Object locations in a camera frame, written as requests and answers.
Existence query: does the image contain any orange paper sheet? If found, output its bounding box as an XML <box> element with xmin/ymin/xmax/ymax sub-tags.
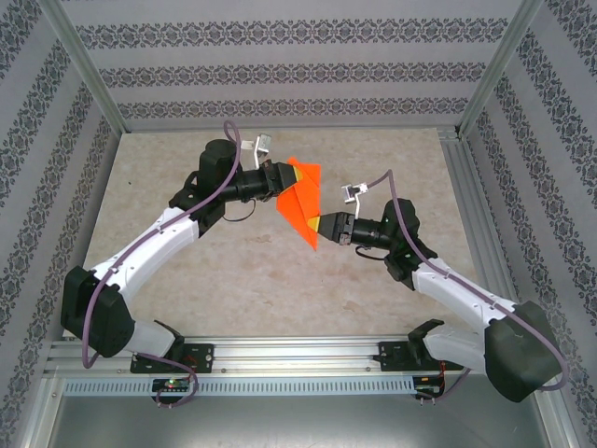
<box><xmin>274</xmin><ymin>156</ymin><xmax>323</xmax><ymax>253</ymax></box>

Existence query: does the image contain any grey metal panel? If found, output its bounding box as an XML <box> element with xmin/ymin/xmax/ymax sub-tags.
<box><xmin>46</xmin><ymin>395</ymin><xmax>568</xmax><ymax>448</ymax></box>

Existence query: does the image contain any thin black right gripper cable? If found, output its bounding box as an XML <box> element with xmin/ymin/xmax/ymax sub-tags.
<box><xmin>354</xmin><ymin>245</ymin><xmax>388</xmax><ymax>263</ymax></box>

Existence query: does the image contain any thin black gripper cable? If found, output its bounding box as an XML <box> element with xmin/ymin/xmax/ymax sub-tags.
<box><xmin>222</xmin><ymin>198</ymin><xmax>257</xmax><ymax>224</ymax></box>
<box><xmin>354</xmin><ymin>245</ymin><xmax>388</xmax><ymax>263</ymax></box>

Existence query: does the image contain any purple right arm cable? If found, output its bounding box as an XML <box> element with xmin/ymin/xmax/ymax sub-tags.
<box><xmin>366</xmin><ymin>170</ymin><xmax>568</xmax><ymax>407</ymax></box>

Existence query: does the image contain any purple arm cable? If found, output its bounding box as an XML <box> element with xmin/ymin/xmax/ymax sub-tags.
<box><xmin>366</xmin><ymin>170</ymin><xmax>568</xmax><ymax>407</ymax></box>
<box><xmin>81</xmin><ymin>119</ymin><xmax>256</xmax><ymax>410</ymax></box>

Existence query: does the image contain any thin black left gripper cable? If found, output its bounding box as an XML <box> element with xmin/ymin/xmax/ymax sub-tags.
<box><xmin>222</xmin><ymin>198</ymin><xmax>257</xmax><ymax>224</ymax></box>

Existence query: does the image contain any aluminium side rail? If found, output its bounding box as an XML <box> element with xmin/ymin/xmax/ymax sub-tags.
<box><xmin>436</xmin><ymin>125</ymin><xmax>528</xmax><ymax>330</ymax></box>

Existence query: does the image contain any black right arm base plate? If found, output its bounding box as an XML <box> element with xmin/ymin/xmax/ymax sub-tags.
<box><xmin>378</xmin><ymin>341</ymin><xmax>465</xmax><ymax>373</ymax></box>

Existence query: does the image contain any aluminium mounting rail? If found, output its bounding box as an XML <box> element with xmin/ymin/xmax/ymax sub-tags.
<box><xmin>44</xmin><ymin>334</ymin><xmax>554</xmax><ymax>378</ymax></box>

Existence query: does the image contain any slotted grey cable duct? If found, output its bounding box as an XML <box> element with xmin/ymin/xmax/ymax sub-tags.
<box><xmin>62</xmin><ymin>376</ymin><xmax>416</xmax><ymax>397</ymax></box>

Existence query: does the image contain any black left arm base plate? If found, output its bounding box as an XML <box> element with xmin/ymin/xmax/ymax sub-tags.
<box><xmin>130</xmin><ymin>343</ymin><xmax>215</xmax><ymax>374</ymax></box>

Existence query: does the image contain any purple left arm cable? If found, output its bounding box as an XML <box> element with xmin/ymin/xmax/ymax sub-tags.
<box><xmin>81</xmin><ymin>119</ymin><xmax>256</xmax><ymax>410</ymax></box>

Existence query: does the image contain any aluminium frame post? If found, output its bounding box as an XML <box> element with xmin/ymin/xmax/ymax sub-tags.
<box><xmin>13</xmin><ymin>376</ymin><xmax>66</xmax><ymax>448</ymax></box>
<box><xmin>36</xmin><ymin>0</ymin><xmax>128</xmax><ymax>135</ymax></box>
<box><xmin>535</xmin><ymin>373</ymin><xmax>587</xmax><ymax>448</ymax></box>
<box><xmin>455</xmin><ymin>0</ymin><xmax>548</xmax><ymax>139</ymax></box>

